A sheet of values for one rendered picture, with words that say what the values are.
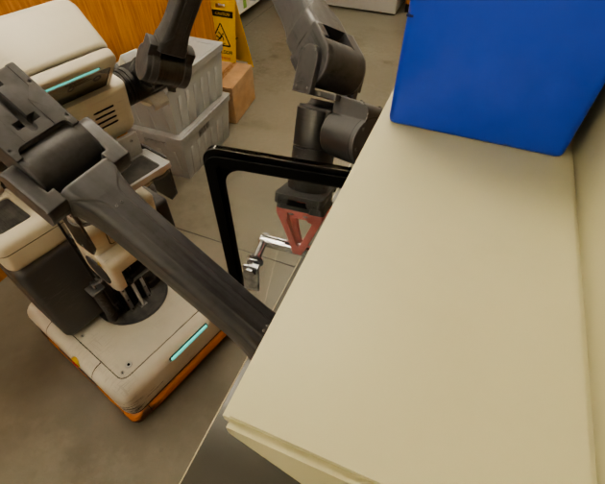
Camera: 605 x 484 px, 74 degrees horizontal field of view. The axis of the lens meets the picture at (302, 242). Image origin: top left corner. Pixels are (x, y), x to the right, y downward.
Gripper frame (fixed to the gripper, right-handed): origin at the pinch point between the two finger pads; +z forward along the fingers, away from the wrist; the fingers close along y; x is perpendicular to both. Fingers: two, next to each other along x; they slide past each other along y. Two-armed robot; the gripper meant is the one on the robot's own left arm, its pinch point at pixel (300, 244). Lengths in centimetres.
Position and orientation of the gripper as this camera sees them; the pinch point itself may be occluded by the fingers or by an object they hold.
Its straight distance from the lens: 59.4
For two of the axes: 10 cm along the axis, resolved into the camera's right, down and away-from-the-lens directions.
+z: -1.3, 9.0, 4.1
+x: -9.6, -2.2, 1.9
